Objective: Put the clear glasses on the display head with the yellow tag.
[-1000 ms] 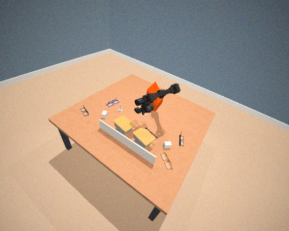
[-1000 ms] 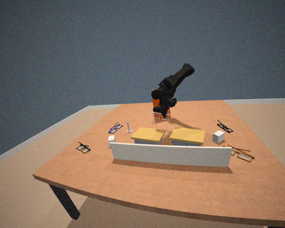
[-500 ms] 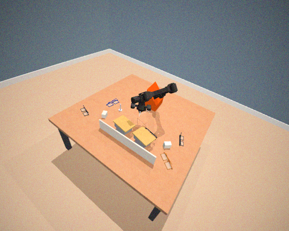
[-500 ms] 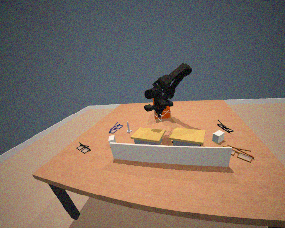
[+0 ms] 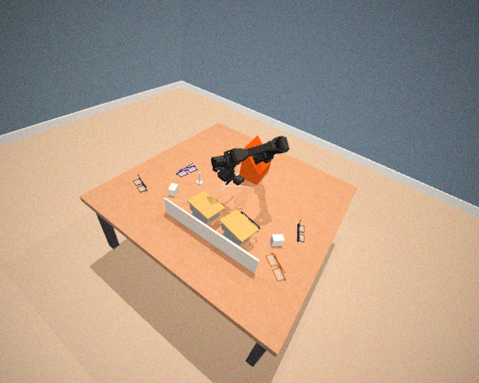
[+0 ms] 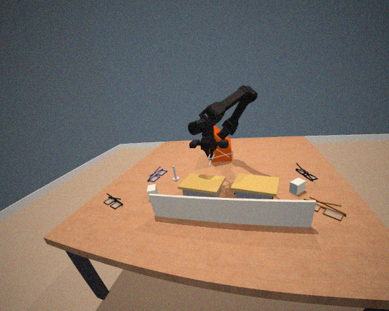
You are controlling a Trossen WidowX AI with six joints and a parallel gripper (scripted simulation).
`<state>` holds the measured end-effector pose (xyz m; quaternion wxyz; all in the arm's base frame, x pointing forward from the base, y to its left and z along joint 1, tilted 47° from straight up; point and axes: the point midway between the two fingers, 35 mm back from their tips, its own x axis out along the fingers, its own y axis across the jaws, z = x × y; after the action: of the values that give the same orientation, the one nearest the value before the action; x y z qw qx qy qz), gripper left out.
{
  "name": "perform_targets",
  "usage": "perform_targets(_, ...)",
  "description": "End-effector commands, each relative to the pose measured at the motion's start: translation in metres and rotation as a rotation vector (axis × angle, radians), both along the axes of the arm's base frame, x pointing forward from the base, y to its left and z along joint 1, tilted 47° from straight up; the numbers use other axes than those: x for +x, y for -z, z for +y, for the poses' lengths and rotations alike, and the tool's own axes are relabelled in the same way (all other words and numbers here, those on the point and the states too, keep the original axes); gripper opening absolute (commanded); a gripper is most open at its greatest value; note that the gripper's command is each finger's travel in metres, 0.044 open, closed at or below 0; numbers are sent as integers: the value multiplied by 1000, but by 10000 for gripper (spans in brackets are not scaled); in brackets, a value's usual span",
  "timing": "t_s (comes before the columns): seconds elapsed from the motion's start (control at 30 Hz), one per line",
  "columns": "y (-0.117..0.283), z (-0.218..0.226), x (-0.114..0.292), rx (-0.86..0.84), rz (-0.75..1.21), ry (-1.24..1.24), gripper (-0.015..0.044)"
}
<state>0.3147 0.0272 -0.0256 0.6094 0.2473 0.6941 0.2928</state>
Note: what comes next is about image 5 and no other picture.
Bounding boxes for black-framed clear glasses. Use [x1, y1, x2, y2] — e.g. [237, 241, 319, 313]
[134, 175, 147, 192]

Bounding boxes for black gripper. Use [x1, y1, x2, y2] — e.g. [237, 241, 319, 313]
[213, 165, 244, 186]

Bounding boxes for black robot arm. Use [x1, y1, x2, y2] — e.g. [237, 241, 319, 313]
[211, 136, 290, 181]

